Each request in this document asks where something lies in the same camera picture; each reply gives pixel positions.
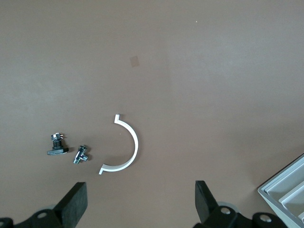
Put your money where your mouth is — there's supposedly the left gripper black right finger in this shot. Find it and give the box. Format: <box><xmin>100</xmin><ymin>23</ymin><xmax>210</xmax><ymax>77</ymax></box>
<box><xmin>194</xmin><ymin>180</ymin><xmax>238</xmax><ymax>228</ymax></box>

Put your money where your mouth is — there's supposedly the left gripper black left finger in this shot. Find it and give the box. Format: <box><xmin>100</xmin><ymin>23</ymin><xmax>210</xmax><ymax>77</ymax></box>
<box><xmin>16</xmin><ymin>182</ymin><xmax>88</xmax><ymax>228</ymax></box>

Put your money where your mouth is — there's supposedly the grey plastic compartment tray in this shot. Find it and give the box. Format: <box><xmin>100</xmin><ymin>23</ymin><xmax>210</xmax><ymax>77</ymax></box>
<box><xmin>257</xmin><ymin>153</ymin><xmax>304</xmax><ymax>228</ymax></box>

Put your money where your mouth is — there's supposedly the black push switch component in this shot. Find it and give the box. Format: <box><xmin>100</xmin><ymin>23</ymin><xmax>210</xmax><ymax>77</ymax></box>
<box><xmin>46</xmin><ymin>132</ymin><xmax>69</xmax><ymax>157</ymax></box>

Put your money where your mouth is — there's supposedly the white plastic half ring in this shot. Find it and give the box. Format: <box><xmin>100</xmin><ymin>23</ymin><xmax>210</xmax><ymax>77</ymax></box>
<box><xmin>98</xmin><ymin>114</ymin><xmax>140</xmax><ymax>175</ymax></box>

